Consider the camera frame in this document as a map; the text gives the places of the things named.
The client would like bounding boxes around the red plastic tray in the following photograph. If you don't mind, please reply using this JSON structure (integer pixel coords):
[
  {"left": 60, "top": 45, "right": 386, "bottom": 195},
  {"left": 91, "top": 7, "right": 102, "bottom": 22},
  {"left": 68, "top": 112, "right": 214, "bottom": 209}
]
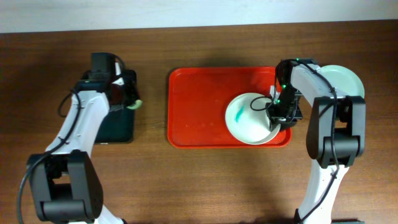
[{"left": 167, "top": 66, "right": 275, "bottom": 149}]

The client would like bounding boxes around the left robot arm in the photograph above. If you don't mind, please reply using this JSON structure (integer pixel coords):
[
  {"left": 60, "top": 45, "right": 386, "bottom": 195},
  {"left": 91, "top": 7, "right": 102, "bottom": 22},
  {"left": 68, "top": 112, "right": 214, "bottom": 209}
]
[{"left": 20, "top": 70, "right": 142, "bottom": 223}]

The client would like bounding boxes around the mint green plate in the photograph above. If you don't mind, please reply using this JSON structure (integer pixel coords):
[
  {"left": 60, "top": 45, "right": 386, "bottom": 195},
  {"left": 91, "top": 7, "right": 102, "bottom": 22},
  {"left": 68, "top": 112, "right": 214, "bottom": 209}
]
[{"left": 320, "top": 65, "right": 365, "bottom": 98}]

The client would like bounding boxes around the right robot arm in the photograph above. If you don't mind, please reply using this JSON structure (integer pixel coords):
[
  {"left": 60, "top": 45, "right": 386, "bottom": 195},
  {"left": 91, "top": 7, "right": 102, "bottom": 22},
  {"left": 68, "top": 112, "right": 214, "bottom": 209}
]
[{"left": 266, "top": 58, "right": 366, "bottom": 223}]

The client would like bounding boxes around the green yellow sponge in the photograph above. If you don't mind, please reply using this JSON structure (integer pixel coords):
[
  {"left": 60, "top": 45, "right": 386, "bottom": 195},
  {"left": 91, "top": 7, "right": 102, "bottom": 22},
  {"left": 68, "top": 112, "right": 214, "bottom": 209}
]
[{"left": 126, "top": 100, "right": 143, "bottom": 110}]

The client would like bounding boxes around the black rectangular tray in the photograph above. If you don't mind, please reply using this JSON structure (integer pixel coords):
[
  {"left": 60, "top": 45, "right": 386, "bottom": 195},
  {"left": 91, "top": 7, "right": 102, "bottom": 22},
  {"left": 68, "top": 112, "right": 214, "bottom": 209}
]
[{"left": 95, "top": 109, "right": 135, "bottom": 144}]

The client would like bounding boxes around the white cream plate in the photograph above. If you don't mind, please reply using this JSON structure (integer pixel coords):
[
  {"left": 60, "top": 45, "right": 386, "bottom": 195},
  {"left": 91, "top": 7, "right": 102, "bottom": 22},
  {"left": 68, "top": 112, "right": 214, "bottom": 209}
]
[{"left": 224, "top": 93, "right": 281, "bottom": 145}]

